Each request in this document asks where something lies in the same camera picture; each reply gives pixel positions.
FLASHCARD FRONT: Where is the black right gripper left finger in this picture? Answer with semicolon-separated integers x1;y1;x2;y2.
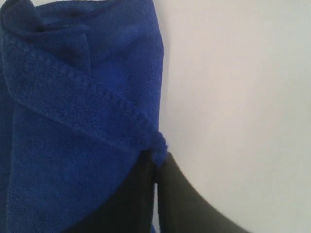
64;150;156;233

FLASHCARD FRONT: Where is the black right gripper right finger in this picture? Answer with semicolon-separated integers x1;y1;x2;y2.
157;153;248;233

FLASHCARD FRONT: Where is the blue towel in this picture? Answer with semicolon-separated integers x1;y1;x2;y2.
0;0;167;233

